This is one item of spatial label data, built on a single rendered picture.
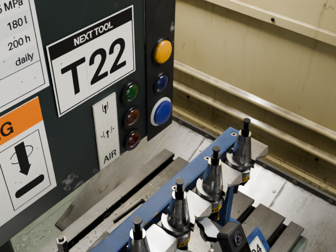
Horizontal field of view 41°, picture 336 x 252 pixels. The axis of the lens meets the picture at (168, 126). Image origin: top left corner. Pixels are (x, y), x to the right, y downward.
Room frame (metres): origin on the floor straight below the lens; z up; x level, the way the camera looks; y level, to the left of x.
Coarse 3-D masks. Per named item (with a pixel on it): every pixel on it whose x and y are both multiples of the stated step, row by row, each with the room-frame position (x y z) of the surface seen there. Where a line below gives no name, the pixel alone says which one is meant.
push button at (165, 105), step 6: (162, 102) 0.41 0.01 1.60; (168, 102) 0.41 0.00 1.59; (156, 108) 0.40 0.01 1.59; (162, 108) 0.40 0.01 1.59; (168, 108) 0.41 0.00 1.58; (156, 114) 0.40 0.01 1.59; (162, 114) 0.40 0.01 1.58; (168, 114) 0.41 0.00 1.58; (156, 120) 0.39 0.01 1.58; (162, 120) 0.40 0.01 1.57
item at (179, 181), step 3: (177, 180) 0.54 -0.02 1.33; (180, 180) 0.54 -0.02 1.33; (183, 180) 0.54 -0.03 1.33; (177, 183) 0.53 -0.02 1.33; (180, 183) 0.53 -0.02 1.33; (183, 183) 0.53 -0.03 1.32; (177, 186) 0.53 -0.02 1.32; (180, 186) 0.53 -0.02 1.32; (177, 189) 0.53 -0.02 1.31; (180, 189) 0.53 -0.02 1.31; (183, 189) 0.54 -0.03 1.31; (174, 192) 0.54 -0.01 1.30; (177, 192) 0.53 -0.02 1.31; (180, 192) 0.53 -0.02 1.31; (183, 192) 0.53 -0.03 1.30; (177, 195) 0.53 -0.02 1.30; (180, 195) 0.53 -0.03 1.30; (183, 195) 0.53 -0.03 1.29
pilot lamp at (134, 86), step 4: (128, 88) 0.37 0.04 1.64; (132, 88) 0.37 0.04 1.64; (136, 88) 0.37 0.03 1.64; (128, 92) 0.37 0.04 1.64; (132, 92) 0.37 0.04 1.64; (136, 92) 0.37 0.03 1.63; (128, 96) 0.36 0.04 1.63; (132, 96) 0.37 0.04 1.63; (128, 100) 0.36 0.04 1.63; (132, 100) 0.37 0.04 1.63
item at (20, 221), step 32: (64, 0) 0.32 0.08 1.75; (96, 0) 0.35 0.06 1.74; (128, 0) 0.38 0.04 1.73; (64, 32) 0.32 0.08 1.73; (32, 96) 0.29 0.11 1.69; (96, 96) 0.34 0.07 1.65; (64, 128) 0.31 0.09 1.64; (64, 160) 0.30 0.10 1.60; (96, 160) 0.33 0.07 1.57; (64, 192) 0.30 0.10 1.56
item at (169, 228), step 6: (162, 216) 0.54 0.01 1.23; (192, 216) 0.54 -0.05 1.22; (162, 222) 0.53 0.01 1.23; (192, 222) 0.53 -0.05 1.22; (168, 228) 0.51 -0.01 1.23; (174, 228) 0.51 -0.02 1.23; (180, 228) 0.51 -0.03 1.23; (186, 228) 0.51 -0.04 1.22; (192, 228) 0.53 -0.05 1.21; (174, 234) 0.51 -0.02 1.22; (180, 234) 0.51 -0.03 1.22; (186, 234) 0.51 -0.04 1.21
